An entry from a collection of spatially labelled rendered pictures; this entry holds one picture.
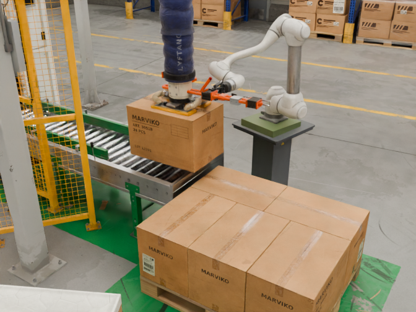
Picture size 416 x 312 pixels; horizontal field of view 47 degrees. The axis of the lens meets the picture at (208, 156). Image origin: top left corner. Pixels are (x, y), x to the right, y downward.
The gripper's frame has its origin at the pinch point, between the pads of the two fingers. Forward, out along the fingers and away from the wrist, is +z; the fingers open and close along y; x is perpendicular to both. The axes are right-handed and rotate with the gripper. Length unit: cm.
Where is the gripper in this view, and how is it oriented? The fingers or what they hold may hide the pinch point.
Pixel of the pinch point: (211, 95)
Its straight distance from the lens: 333.3
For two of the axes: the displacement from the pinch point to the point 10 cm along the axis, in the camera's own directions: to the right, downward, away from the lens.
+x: -8.4, -2.5, 4.9
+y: 0.0, 8.9, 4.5
